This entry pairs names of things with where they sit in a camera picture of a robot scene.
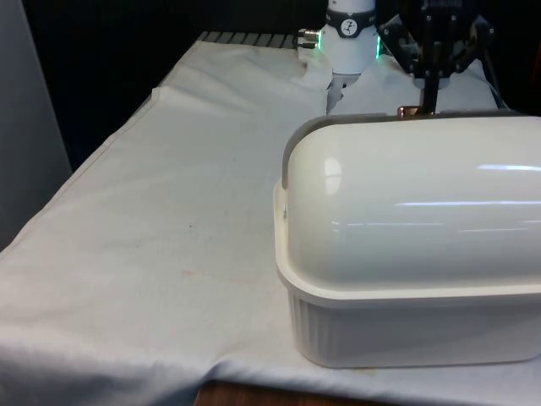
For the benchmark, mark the cream box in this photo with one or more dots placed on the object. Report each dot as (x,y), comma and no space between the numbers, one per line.
(401,334)

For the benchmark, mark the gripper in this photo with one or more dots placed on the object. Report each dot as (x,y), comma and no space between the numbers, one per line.
(437,6)

